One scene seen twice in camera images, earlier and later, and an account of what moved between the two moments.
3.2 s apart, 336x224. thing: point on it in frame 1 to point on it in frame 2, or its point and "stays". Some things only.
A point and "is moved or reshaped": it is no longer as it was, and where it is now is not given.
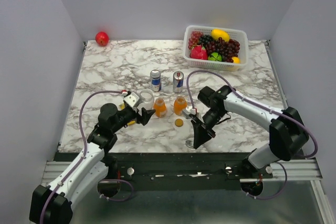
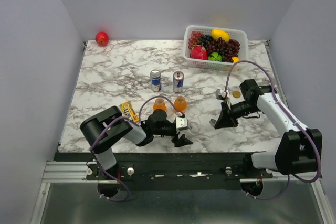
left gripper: (146, 115) to (182, 141)
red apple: (102, 39) stays
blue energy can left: (156, 80) stays
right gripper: (201, 135) to (226, 119)
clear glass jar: (146, 96) is moved or reshaped
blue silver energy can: (178, 81) stays
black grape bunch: (204, 39) stays
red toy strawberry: (197, 52) stays
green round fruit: (215, 56) stays
